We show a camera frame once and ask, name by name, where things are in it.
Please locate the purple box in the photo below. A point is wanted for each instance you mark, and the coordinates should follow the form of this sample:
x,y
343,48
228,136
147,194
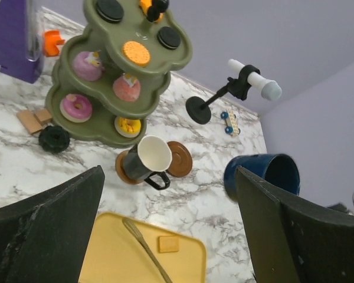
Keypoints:
x,y
21,39

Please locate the dark blue mug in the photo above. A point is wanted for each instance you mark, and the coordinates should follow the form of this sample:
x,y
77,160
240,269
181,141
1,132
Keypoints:
x,y
278,169

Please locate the yellow serving tray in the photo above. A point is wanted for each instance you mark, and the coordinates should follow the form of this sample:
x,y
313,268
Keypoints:
x,y
114,255

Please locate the black ridged knob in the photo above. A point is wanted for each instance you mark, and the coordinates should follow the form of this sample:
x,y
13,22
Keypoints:
x,y
54,139

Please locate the black patterned sandwich cookie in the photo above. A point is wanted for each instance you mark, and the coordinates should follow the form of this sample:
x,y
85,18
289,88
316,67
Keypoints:
x,y
110,10

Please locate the small orange plastic piece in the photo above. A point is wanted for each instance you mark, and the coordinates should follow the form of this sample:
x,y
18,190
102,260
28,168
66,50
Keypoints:
x,y
52,39

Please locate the orange fish cookie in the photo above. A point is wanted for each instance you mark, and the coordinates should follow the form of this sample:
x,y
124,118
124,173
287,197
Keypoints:
x,y
153,10

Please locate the black lamp white bulb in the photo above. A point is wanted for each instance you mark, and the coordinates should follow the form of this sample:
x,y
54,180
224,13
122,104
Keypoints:
x,y
248,76

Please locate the yellow frosted donut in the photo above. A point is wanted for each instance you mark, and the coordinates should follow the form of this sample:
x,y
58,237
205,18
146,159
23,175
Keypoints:
x,y
127,127

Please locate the rectangular beige biscuit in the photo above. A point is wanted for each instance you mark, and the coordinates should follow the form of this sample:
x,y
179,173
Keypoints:
x,y
168,244

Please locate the metal serving tongs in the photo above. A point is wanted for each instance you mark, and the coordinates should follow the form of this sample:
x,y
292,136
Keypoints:
x,y
131,227

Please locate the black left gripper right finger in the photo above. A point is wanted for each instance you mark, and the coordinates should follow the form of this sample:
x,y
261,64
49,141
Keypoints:
x,y
292,239

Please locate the green tiered cake stand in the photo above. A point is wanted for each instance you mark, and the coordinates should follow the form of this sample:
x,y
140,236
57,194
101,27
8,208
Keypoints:
x,y
108,38

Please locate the pink frosted donut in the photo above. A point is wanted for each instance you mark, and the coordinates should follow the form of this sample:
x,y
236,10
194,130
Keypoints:
x,y
76,108

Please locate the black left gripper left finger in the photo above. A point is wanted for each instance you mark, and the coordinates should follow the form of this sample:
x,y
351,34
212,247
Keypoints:
x,y
44,238

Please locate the small wooden block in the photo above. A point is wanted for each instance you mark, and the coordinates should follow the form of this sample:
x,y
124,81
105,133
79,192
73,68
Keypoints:
x,y
33,122

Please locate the pink snowball cake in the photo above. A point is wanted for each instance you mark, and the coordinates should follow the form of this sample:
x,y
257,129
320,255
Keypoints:
x,y
127,88

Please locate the light wooden coaster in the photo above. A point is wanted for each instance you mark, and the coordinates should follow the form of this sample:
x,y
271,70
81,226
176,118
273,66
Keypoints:
x,y
120,170

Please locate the purple snowball cake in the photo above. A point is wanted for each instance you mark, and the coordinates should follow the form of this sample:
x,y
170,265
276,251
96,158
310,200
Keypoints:
x,y
88,65

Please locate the toy car blue wheels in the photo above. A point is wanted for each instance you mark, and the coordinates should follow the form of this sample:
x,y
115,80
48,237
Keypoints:
x,y
231,123

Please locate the black cream mug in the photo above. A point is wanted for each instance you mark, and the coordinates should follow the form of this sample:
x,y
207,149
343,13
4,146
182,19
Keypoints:
x,y
148,161

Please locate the round orange biscuit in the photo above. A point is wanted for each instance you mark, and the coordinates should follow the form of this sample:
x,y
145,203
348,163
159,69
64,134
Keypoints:
x,y
136,53

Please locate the dark wooden coaster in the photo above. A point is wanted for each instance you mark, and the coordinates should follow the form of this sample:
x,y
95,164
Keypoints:
x,y
182,161

